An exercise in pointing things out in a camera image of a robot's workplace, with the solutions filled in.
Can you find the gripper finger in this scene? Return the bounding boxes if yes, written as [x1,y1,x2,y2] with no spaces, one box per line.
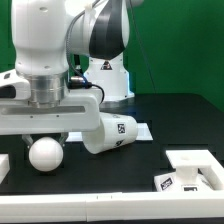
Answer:
[58,132,69,146]
[22,134,33,148]

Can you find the white left wall bar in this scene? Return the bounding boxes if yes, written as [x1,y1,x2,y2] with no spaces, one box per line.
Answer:
[0,154,10,184]

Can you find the white lamp shade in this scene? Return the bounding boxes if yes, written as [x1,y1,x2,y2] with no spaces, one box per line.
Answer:
[82,112,138,154]

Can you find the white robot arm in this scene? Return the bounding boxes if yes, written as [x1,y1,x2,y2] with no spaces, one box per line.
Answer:
[0,0,144,142]

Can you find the white flat plate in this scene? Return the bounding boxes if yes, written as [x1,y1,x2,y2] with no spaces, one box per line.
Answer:
[67,123,153,142]

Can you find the white lamp bulb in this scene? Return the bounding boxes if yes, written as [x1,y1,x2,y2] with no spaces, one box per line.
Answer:
[29,137,63,172]

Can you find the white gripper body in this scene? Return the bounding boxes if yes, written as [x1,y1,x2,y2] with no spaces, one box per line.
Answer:
[0,92,101,135]

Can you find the white lamp base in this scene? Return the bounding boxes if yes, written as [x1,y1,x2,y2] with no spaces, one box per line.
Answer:
[154,150,224,192]

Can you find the black cables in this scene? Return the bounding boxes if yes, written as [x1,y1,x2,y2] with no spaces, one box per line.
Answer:
[68,75,106,104]

